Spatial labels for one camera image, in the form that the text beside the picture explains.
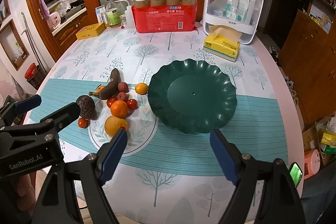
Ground yellow flat box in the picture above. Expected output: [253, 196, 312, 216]
[76, 23, 105, 40]

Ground left hand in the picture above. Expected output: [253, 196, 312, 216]
[15, 174, 37, 218]

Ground small yellow-orange citrus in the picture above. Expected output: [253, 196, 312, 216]
[135, 83, 148, 95]

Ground orange mandarin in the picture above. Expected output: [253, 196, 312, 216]
[110, 100, 129, 119]

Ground green label plastic bottle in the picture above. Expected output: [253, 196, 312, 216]
[105, 0, 121, 27]

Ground dark green scalloped plate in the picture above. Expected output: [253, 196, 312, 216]
[147, 59, 238, 134]

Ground white clear storage case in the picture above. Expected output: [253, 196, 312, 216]
[202, 0, 264, 45]

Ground small silver can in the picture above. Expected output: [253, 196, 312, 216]
[101, 12, 109, 28]

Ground red paper cup package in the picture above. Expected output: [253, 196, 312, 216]
[128, 0, 198, 34]

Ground small orange persimmon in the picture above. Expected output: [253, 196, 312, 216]
[96, 85, 105, 93]

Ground round white printed placemat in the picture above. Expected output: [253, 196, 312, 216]
[88, 89, 158, 157]

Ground pink appliance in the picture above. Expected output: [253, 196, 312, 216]
[304, 149, 321, 180]

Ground overripe brown banana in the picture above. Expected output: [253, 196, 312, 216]
[88, 68, 121, 100]

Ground large yellow orange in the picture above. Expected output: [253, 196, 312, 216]
[104, 116, 128, 137]

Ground yellow tissue box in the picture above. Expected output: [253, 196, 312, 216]
[203, 25, 242, 62]

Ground white squeeze bottle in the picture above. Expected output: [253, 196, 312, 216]
[125, 5, 135, 28]

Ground reddish lychee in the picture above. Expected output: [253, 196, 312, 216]
[117, 92, 129, 102]
[117, 82, 129, 93]

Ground red cherry tomato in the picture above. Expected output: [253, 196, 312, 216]
[126, 99, 138, 110]
[77, 118, 88, 128]
[106, 97, 117, 108]

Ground dark brown avocado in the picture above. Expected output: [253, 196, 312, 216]
[76, 95, 95, 119]

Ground tree print tablecloth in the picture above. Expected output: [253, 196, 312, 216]
[27, 29, 303, 223]

